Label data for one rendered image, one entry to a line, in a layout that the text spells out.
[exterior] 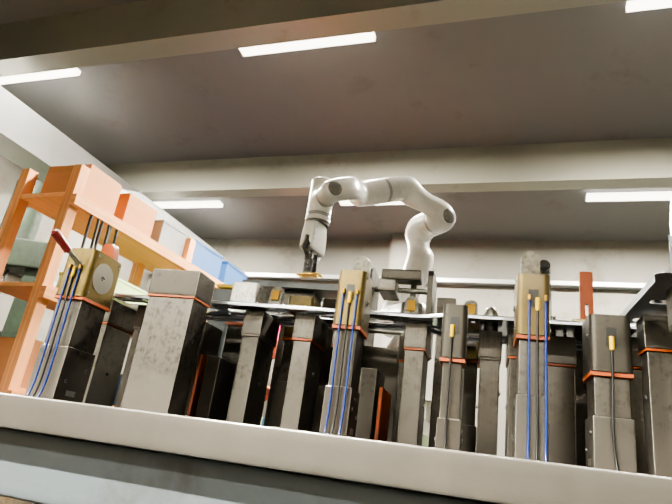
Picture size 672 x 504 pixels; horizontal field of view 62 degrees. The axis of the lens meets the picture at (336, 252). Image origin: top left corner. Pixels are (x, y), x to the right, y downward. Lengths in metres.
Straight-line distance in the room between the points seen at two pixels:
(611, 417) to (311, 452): 0.62
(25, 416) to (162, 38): 4.23
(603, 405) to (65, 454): 0.83
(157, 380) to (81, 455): 0.50
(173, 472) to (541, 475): 0.39
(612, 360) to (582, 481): 0.55
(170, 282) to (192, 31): 3.56
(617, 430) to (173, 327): 0.88
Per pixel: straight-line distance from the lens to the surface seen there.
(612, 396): 1.07
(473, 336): 1.41
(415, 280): 1.53
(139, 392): 1.28
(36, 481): 0.82
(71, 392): 1.40
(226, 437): 0.63
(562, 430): 1.27
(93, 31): 5.39
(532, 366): 1.06
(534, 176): 6.03
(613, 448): 1.06
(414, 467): 0.56
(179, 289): 1.29
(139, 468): 0.73
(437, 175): 6.12
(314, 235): 1.79
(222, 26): 4.59
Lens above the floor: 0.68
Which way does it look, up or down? 20 degrees up
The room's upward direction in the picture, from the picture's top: 8 degrees clockwise
